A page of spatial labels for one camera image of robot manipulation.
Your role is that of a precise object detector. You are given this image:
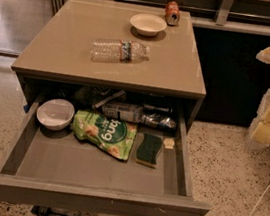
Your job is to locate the clear plastic water bottle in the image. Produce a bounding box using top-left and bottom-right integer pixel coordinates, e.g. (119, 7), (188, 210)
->
(90, 38), (150, 64)

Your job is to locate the small beige item in drawer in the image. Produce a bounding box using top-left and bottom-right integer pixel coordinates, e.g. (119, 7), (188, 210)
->
(163, 138), (175, 149)

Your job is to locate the white labelled bottle in drawer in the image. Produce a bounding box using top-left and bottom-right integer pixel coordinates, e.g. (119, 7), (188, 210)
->
(101, 101), (143, 123)

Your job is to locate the white bowl in drawer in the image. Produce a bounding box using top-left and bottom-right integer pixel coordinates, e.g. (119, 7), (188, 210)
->
(36, 99), (75, 131)

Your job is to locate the grey drawer cabinet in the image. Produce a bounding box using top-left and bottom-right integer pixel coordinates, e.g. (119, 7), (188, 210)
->
(12, 0), (206, 125)

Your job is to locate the open grey top drawer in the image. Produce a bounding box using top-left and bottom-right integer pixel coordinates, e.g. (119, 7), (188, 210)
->
(0, 102), (210, 216)

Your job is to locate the green yellow sponge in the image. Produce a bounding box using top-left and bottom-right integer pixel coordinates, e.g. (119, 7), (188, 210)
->
(136, 134), (162, 168)

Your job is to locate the orange soda can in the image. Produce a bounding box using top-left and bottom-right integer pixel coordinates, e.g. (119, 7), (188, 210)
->
(165, 1), (180, 26)

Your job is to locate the white bowl on table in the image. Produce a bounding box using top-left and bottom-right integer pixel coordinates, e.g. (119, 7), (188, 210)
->
(130, 13), (167, 37)

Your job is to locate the green snack bag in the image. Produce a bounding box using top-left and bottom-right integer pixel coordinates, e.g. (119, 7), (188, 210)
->
(71, 110), (138, 161)

